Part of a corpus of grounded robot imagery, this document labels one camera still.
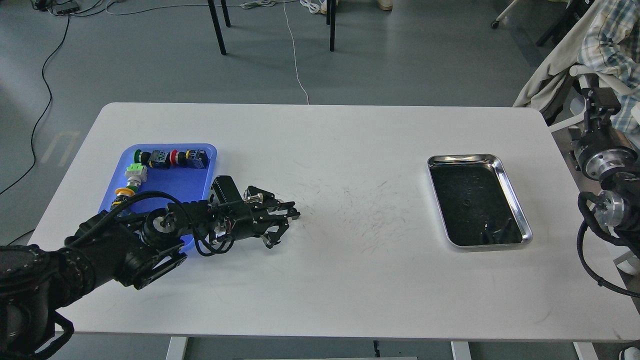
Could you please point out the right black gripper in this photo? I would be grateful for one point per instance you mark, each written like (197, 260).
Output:
(599, 150)

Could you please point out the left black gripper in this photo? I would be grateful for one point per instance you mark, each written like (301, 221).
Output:
(247, 218)

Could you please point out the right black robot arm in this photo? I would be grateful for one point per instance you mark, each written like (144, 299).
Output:
(613, 216)

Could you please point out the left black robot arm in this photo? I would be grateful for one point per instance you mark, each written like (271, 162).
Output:
(135, 243)

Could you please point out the beige cloth on chair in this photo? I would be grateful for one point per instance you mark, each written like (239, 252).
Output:
(547, 89)

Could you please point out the plaid shirt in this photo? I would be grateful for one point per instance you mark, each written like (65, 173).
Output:
(612, 47)

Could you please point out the blue plastic tray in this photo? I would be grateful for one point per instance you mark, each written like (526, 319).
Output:
(184, 183)

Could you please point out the silver metal tray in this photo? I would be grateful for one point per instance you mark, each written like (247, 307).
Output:
(495, 220)

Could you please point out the red push button switch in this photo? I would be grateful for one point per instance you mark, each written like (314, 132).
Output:
(191, 158)

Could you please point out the green push button switch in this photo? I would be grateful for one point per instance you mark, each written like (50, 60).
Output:
(157, 159)

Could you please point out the light green button switch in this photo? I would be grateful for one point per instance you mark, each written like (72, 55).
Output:
(136, 174)

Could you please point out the yellow push button switch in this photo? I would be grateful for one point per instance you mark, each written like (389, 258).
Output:
(122, 194)

